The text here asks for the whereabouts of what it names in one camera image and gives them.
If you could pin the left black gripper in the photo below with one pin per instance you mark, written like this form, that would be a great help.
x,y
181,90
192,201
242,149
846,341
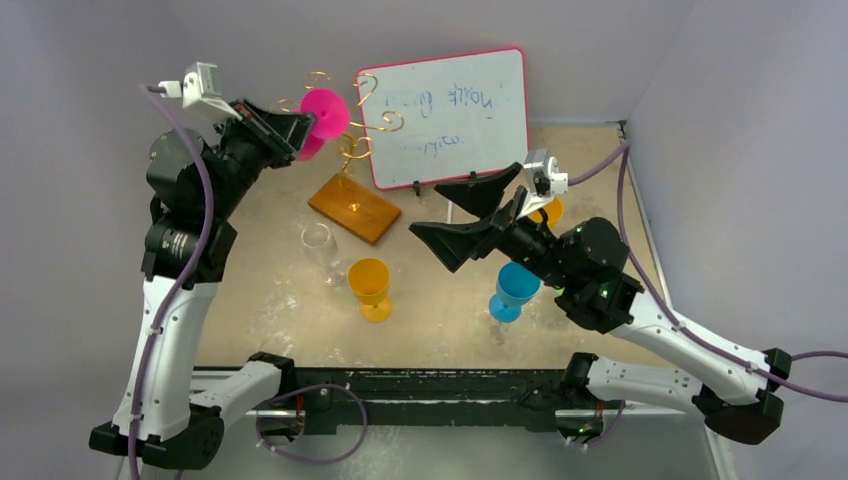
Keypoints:
x,y
281,135

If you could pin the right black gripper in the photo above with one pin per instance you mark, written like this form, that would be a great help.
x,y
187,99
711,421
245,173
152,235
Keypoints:
x,y
506,217

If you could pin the pink plastic wine glass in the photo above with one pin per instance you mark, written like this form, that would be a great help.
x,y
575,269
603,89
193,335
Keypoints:
x,y
332,118

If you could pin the gold wire wine glass rack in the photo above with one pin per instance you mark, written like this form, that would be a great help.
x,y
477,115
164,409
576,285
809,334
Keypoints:
x,y
342,199

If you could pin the yellow plastic wine glass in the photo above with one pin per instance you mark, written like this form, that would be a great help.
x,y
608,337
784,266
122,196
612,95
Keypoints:
x,y
369,281

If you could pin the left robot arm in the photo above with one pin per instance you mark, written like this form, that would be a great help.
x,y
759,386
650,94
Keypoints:
x,y
197,187

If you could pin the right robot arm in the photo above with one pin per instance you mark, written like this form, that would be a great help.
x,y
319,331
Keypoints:
x,y
731,387

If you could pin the blue plastic wine glass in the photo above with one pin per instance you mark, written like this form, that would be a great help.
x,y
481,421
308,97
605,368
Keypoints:
x,y
515,286

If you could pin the orange plastic wine glass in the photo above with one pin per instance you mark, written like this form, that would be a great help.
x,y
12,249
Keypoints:
x,y
550,214

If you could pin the clear wine glass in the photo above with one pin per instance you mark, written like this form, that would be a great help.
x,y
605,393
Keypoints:
x,y
320,246

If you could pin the pink framed whiteboard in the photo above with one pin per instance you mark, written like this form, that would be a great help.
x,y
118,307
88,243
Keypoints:
x,y
444,118

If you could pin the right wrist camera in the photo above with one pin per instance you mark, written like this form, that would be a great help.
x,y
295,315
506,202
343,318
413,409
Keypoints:
x,y
545,180

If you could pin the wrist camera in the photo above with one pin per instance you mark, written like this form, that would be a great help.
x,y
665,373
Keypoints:
x,y
200,91
545,180

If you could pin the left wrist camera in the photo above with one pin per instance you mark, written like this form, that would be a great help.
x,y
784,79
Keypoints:
x,y
200,91

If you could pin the black aluminium base frame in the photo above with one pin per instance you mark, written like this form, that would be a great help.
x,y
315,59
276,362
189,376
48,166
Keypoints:
x,y
529,398

